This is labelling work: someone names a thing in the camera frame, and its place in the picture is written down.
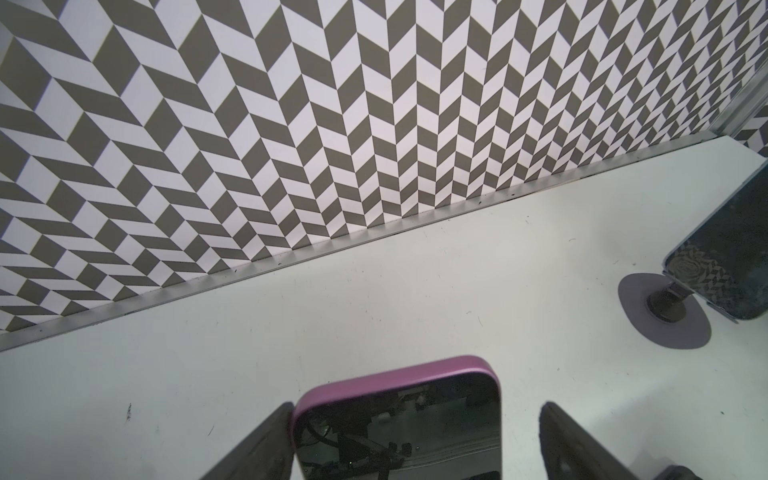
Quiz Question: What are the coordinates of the phone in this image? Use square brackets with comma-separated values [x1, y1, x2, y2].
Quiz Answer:
[291, 355, 503, 479]
[663, 164, 767, 320]

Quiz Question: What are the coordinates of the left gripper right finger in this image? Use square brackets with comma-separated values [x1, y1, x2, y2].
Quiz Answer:
[539, 402, 636, 480]

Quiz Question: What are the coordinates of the round grey stand back right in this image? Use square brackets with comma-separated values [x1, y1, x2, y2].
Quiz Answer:
[618, 273, 712, 350]

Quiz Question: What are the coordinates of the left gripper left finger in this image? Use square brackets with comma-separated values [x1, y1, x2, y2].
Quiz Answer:
[202, 402, 294, 480]

